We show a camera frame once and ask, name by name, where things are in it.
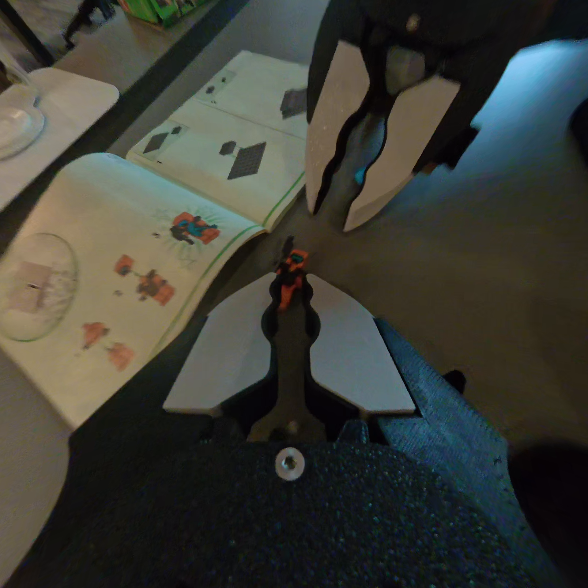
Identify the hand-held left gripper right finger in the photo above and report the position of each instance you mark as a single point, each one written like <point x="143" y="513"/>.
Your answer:
<point x="363" y="363"/>

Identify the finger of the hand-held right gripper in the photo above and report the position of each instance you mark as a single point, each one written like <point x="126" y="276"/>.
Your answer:
<point x="413" y="138"/>
<point x="331" y="110"/>

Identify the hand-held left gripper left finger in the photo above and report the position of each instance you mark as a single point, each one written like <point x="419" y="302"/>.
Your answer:
<point x="220" y="363"/>

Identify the teal toy sword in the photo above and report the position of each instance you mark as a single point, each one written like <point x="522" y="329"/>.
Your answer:
<point x="361" y="174"/>

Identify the orange toy brick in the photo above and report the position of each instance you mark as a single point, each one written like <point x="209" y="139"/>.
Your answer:
<point x="287" y="294"/>

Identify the orange pumpkin face brick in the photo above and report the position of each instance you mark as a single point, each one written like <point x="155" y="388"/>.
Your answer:
<point x="297" y="263"/>

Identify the white instruction booklet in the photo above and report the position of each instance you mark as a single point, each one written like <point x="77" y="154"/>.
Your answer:
<point x="110" y="276"/>

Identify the green toy brick box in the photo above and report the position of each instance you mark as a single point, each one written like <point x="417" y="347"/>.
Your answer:
<point x="161" y="9"/>

